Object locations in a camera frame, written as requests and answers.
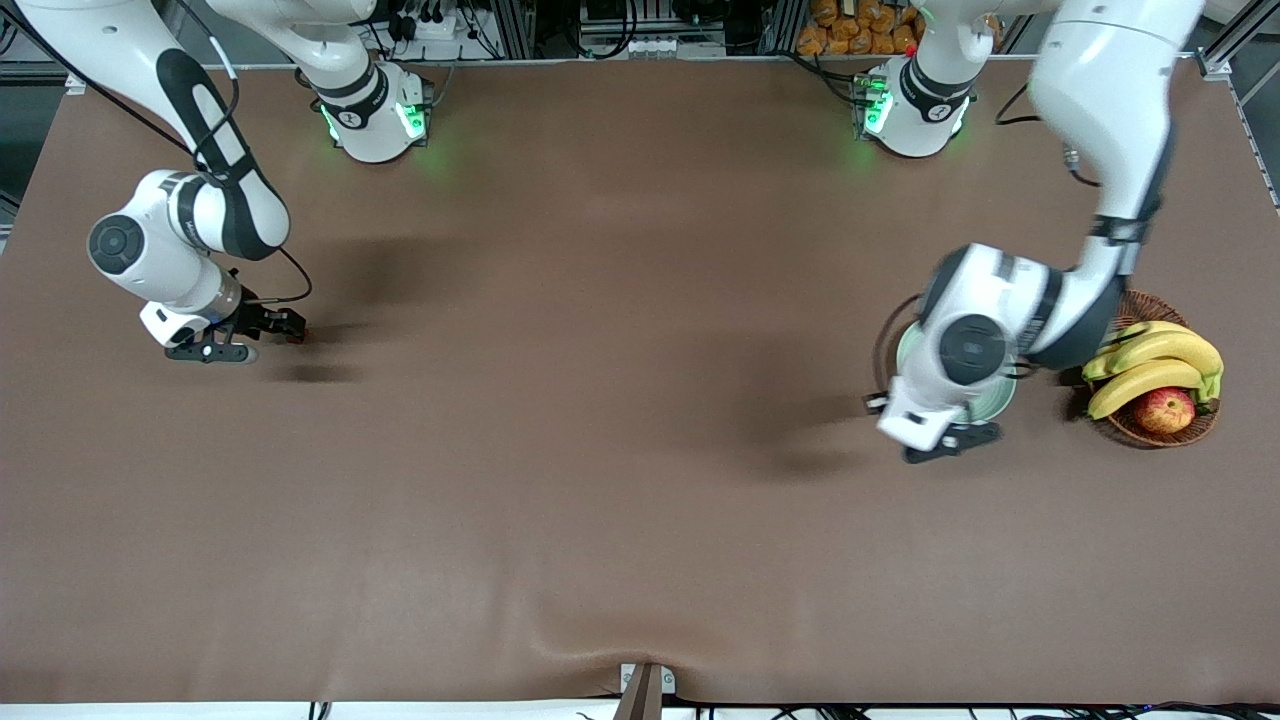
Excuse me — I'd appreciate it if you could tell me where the aluminium frame corner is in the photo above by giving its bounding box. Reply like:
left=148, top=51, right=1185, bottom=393
left=1195, top=15, right=1280, bottom=111
left=0, top=40, right=91, bottom=96

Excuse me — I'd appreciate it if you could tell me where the metal table clamp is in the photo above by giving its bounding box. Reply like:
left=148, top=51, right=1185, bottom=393
left=613, top=663, right=677, bottom=720

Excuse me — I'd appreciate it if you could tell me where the white socket strip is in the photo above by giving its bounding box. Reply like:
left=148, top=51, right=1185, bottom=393
left=620, top=35, right=726, bottom=59

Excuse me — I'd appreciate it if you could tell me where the brown table mat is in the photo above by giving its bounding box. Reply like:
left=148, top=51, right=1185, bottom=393
left=0, top=55, right=1280, bottom=706

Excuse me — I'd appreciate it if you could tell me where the light green round plate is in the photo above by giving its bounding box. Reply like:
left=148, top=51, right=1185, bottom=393
left=896, top=318, right=1018, bottom=426

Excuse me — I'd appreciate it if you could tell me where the yellow banana bunch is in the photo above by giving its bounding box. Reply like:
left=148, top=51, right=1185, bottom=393
left=1081, top=320, right=1225, bottom=421

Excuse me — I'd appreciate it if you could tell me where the pile of orange bread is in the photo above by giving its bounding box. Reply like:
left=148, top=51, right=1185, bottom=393
left=797, top=0, right=926, bottom=56

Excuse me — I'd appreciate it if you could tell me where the brown wicker basket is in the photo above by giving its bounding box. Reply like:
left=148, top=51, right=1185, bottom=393
left=1090, top=290, right=1222, bottom=449

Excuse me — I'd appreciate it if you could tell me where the white power strip with plugs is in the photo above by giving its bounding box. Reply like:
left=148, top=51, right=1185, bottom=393
left=385, top=0, right=476, bottom=43

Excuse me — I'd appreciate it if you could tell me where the red apple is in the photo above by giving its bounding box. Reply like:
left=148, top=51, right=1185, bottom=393
left=1133, top=387, right=1198, bottom=436

